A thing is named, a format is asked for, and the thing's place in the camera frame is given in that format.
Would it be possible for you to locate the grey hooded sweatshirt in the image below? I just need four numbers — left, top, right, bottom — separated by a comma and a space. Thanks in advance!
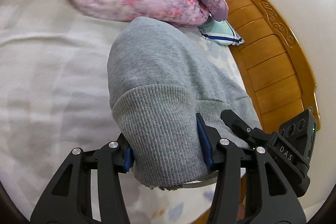
107, 17, 260, 190

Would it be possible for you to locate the teal striped pillow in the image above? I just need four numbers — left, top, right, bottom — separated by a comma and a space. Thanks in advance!
198, 17, 245, 46

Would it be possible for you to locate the wooden headboard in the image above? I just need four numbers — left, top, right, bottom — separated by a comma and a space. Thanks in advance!
226, 0, 321, 134

